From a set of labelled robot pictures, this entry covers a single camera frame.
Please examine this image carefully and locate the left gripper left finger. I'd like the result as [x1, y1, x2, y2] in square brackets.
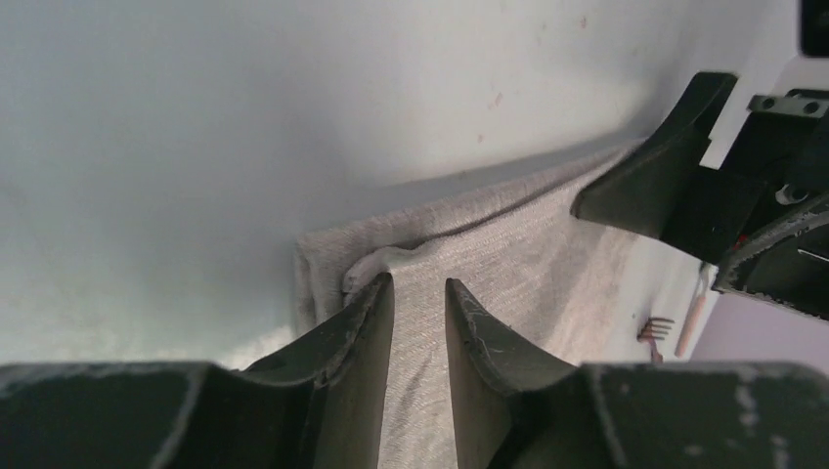
[1, 274, 395, 468]

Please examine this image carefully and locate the grey cloth napkin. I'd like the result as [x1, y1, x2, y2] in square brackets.
[291, 143, 642, 469]

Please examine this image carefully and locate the pink metal fork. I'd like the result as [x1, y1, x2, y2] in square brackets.
[636, 317, 676, 363]

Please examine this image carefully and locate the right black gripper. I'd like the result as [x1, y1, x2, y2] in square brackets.
[571, 71, 828, 320]

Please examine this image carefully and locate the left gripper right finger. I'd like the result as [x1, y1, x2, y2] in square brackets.
[445, 278, 828, 468]

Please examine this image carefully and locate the metal spoon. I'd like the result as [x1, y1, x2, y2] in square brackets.
[675, 263, 716, 359]

